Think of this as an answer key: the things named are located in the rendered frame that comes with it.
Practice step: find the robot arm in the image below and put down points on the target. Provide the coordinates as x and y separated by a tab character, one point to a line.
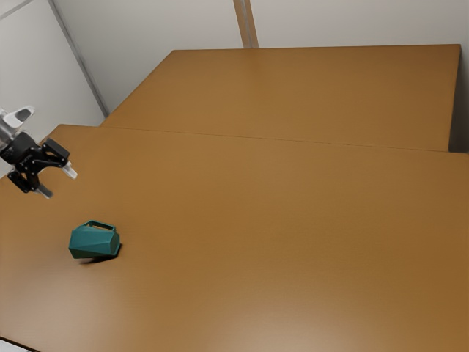
11	120

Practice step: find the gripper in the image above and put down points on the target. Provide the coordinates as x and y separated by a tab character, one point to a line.
19	149

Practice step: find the teal faceted mug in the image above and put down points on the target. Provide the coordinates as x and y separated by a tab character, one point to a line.
94	240

